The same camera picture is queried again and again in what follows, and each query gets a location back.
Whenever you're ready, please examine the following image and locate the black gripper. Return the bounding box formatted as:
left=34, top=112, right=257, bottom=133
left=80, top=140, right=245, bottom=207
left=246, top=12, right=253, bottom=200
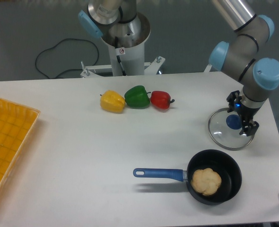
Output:
left=226, top=90, right=260, bottom=137

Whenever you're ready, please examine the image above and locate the glass lid with blue knob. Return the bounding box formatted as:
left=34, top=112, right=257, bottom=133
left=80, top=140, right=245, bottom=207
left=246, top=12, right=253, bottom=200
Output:
left=207, top=108, right=254, bottom=150

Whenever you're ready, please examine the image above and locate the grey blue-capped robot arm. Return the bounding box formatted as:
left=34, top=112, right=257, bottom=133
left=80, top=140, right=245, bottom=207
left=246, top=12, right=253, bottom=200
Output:
left=78, top=0, right=279, bottom=136

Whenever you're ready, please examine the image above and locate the round beige bread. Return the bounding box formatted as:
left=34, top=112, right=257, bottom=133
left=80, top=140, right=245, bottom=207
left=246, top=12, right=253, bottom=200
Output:
left=190, top=168, right=222, bottom=196

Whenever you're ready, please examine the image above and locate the red bell pepper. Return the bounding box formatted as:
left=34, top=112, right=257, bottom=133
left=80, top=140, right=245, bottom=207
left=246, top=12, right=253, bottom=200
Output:
left=150, top=91, right=175, bottom=110

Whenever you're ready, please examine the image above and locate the green bell pepper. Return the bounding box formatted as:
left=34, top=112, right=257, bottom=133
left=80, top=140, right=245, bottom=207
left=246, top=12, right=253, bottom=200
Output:
left=124, top=85, right=150, bottom=109

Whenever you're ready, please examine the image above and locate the yellow bell pepper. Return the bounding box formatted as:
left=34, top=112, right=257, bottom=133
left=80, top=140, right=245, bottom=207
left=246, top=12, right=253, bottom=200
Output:
left=100, top=90, right=126, bottom=114

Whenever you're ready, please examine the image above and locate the yellow woven tray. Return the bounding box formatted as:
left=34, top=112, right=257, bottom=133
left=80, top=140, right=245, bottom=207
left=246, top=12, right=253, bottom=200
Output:
left=0, top=98, right=40, bottom=189

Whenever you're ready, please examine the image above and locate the black saucepan with blue handle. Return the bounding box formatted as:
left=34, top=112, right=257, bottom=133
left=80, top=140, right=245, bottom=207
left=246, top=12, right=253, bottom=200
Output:
left=133, top=149, right=242, bottom=205

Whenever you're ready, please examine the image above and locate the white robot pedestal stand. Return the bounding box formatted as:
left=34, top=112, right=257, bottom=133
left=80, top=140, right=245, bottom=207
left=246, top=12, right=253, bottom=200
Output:
left=78, top=11, right=165, bottom=76

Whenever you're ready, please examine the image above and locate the black floor cable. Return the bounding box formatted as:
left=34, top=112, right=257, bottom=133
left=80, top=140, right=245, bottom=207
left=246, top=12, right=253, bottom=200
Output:
left=35, top=38, right=99, bottom=79

